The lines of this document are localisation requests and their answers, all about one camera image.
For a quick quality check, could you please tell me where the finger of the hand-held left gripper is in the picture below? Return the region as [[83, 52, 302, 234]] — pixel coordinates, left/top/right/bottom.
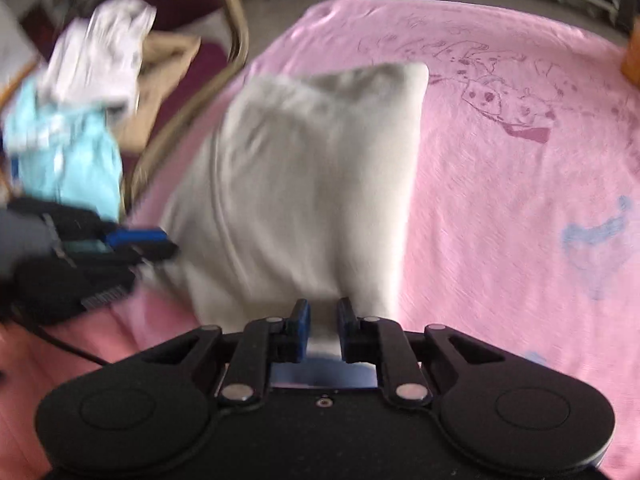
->
[[102, 227, 181, 264]]

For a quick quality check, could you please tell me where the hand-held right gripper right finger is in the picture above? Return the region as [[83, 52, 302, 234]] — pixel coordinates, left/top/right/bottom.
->
[[337, 297, 505, 407]]

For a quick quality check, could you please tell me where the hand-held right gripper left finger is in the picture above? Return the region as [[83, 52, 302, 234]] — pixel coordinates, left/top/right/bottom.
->
[[139, 299, 311, 407]]

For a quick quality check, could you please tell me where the beige sweatshirt with navy trim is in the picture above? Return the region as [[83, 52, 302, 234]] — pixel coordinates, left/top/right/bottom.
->
[[160, 62, 431, 356]]

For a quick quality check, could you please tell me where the light blue garment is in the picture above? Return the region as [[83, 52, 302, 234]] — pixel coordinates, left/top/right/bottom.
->
[[2, 77, 125, 221]]

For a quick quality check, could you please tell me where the person's pink fuzzy clothing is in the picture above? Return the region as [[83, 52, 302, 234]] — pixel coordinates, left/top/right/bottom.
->
[[0, 287, 201, 480]]

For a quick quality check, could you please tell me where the tan garment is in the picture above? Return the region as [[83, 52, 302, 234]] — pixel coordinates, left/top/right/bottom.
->
[[117, 30, 202, 153]]

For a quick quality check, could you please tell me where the white garment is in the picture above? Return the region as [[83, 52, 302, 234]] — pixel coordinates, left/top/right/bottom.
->
[[37, 0, 157, 111]]

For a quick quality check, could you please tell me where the pink printed blanket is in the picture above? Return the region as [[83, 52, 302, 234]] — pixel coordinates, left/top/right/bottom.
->
[[115, 0, 640, 480]]

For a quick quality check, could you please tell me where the orange juice bottle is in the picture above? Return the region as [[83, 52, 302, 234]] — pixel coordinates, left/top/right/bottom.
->
[[620, 25, 640, 83]]

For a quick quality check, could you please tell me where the black cable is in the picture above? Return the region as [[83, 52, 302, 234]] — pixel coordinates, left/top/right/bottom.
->
[[20, 310, 109, 367]]

